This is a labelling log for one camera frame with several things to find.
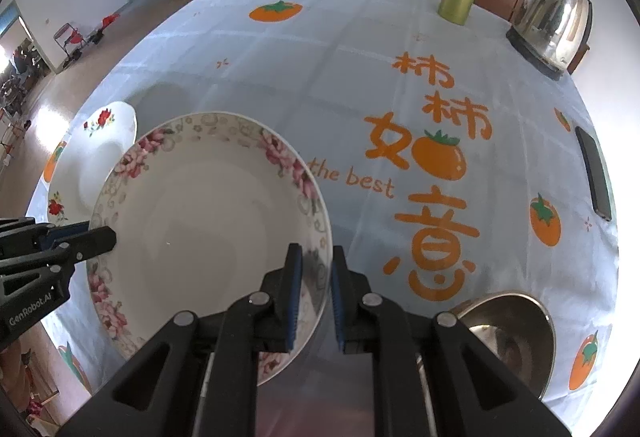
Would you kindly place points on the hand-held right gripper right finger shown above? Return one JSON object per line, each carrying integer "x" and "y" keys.
{"x": 337, "y": 297}

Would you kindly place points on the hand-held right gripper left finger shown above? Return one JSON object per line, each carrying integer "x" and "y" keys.
{"x": 295, "y": 297}

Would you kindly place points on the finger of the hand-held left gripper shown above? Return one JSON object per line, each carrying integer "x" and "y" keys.
{"x": 95, "y": 239}
{"x": 60, "y": 233}

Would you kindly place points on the white plate with red flowers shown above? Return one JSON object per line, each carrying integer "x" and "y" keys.
{"x": 95, "y": 142}

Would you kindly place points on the pink floral rimmed plate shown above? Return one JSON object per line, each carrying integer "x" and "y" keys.
{"x": 200, "y": 217}

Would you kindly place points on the stainless steel bowl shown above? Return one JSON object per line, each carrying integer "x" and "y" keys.
{"x": 515, "y": 347}

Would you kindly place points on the folding chair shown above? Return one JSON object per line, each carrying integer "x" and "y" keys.
{"x": 67, "y": 44}

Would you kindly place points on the persimmon printed tablecloth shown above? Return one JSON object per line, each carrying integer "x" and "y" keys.
{"x": 350, "y": 92}

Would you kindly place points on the red object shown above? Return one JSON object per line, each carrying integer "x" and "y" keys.
{"x": 107, "y": 22}

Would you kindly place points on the black smartphone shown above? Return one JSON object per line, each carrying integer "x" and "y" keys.
{"x": 595, "y": 172}

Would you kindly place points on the stainless steel electric kettle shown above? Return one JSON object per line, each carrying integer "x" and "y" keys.
{"x": 550, "y": 12}

